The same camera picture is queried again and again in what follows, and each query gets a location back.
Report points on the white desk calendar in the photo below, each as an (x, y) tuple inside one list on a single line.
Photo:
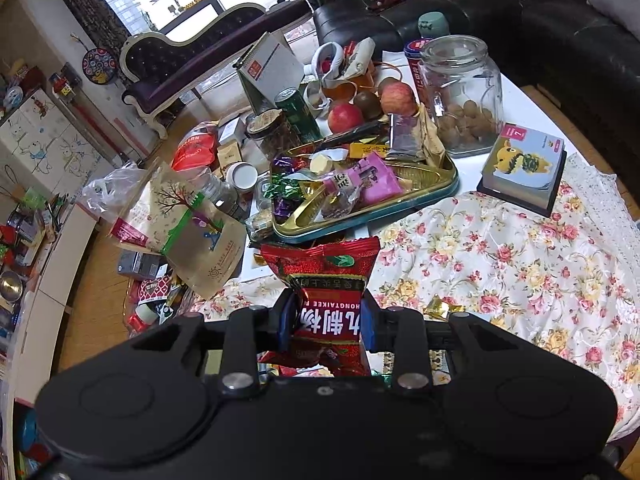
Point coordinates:
[(267, 67)]

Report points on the white lid bottle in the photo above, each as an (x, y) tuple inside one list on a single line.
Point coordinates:
[(241, 176)]

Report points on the red canister blue lid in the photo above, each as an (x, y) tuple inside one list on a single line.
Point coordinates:
[(414, 65)]

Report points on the white cartoon cabinet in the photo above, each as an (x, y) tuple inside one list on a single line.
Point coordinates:
[(40, 140)]

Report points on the green drink can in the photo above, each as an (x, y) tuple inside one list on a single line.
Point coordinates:
[(296, 112)]

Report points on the grey pillow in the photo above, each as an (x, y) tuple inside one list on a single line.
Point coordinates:
[(617, 2)]

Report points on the black long packet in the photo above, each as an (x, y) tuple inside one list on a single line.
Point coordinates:
[(352, 136)]

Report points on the red lattice patterned packet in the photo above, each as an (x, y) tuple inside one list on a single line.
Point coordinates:
[(154, 291)]

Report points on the floral tablecloth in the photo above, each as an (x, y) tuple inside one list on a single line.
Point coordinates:
[(500, 270)]

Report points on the pink snack packet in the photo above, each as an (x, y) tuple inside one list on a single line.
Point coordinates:
[(375, 180)]

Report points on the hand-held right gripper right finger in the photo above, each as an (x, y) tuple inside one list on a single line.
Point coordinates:
[(369, 325)]

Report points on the red snack packet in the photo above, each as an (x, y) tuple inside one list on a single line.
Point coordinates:
[(320, 270)]

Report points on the red plastic bag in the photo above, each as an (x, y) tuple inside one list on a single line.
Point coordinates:
[(195, 150)]

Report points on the red yellow apple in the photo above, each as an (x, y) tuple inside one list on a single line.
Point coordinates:
[(398, 98)]

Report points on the clear wrapped pastry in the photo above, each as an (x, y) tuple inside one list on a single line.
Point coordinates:
[(340, 202)]

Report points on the plastic jar brown lid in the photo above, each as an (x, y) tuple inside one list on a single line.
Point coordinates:
[(272, 135)]

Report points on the green foil candy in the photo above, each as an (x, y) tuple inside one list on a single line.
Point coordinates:
[(277, 190)]

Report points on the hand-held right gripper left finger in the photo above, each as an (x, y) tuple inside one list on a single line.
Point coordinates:
[(287, 322)]

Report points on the glass jar with nuts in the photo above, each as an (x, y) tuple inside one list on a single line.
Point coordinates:
[(465, 85)]

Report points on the gold wrapped candy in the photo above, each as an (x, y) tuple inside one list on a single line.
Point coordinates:
[(442, 308)]

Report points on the small grey box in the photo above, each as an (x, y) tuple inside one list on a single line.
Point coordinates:
[(137, 265)]

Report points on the purple chaise longue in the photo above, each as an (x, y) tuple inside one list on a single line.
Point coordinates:
[(200, 55)]

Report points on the gold tin tray teal rim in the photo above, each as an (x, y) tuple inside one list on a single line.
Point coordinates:
[(310, 210)]

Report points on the brown round fruit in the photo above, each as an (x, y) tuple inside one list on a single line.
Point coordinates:
[(367, 105)]

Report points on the purple wrapped candy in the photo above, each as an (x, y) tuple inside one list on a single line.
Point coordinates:
[(284, 165)]

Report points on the clear plastic bag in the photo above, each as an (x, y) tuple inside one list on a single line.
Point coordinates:
[(110, 187)]

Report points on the silver foil packet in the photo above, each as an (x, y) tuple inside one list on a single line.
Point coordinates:
[(406, 135)]

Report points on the black leather sofa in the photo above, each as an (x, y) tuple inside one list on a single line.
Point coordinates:
[(525, 25)]

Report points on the kraft pouch tree print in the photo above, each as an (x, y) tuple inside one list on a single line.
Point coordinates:
[(200, 240)]

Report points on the round patterned wall decor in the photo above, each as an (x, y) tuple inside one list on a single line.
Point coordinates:
[(98, 65)]

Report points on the beige foil packet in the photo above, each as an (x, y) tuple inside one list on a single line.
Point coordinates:
[(431, 137)]

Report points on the green cup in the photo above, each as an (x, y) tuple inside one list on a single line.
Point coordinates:
[(431, 25)]

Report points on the clear plastic bottle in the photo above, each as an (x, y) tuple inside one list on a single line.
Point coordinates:
[(222, 197)]

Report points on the cartoon card box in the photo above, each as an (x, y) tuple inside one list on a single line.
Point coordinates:
[(525, 160)]

